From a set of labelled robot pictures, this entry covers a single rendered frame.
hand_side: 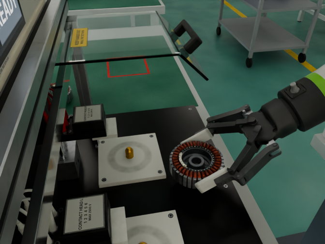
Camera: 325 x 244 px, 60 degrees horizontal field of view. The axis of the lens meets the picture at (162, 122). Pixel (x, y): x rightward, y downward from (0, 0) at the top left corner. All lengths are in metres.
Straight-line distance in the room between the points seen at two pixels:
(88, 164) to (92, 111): 0.15
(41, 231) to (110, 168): 0.40
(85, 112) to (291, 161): 1.52
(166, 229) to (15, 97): 0.37
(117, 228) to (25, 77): 0.25
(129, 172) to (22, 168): 0.41
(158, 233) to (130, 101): 0.49
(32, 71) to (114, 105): 0.59
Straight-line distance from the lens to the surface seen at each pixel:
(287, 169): 1.87
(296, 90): 0.57
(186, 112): 0.85
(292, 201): 1.72
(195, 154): 0.62
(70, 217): 0.43
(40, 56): 0.39
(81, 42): 0.55
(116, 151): 0.71
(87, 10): 1.90
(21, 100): 0.30
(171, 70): 1.11
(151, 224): 0.57
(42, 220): 0.30
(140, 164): 0.67
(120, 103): 0.93
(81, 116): 0.60
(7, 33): 0.38
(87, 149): 0.74
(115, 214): 0.47
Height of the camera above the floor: 1.27
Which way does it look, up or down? 38 degrees down
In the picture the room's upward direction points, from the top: straight up
